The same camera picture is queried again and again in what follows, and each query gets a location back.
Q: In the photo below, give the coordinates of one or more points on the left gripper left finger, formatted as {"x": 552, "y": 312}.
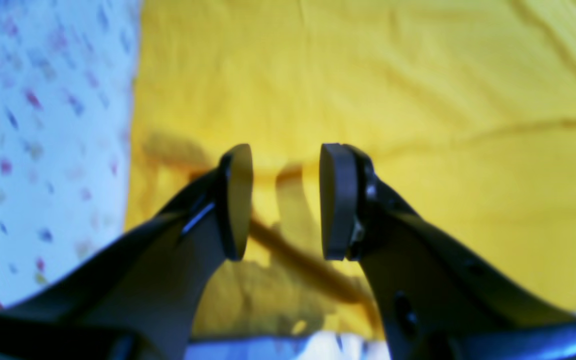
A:
{"x": 137, "y": 298}

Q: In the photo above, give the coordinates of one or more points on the terrazzo patterned table cloth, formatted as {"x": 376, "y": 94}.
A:
{"x": 66, "y": 106}

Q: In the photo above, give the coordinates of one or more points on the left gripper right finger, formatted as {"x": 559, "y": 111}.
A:
{"x": 437, "y": 299}

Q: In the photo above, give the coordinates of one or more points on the yellow T-shirt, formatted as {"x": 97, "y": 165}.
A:
{"x": 466, "y": 107}

